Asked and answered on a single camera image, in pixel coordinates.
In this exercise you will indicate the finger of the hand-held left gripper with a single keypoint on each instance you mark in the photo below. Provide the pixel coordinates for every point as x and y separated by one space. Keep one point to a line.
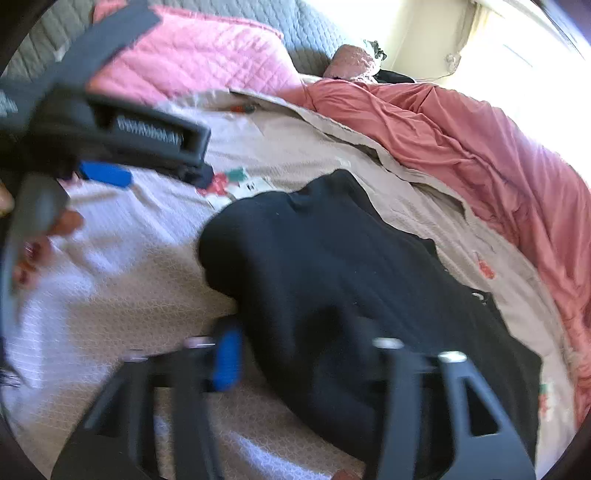
152 143
106 174

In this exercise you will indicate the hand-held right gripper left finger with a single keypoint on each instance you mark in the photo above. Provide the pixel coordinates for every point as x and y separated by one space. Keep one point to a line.
227 357

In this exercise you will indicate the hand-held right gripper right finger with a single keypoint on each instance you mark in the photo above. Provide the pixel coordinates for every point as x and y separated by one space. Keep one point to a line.
397 378

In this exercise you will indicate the black sweater with orange patches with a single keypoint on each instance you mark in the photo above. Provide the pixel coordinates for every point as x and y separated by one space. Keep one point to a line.
323 254

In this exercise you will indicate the person's left hand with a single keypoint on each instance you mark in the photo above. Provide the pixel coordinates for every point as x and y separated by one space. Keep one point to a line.
39 256

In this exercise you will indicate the pink quilted blanket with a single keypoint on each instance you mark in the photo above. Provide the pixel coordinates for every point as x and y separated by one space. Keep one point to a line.
207 60

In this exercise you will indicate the beige strawberry print blanket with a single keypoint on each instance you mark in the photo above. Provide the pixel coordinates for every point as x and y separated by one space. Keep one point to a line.
138 277

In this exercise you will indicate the pink sequin pillow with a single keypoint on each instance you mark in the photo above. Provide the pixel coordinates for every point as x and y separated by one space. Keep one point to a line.
351 62

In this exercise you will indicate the salmon pink duvet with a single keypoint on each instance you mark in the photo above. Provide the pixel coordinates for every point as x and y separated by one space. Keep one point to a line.
461 138

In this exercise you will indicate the dark cloth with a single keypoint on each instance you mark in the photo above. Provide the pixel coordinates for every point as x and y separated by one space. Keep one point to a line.
395 76

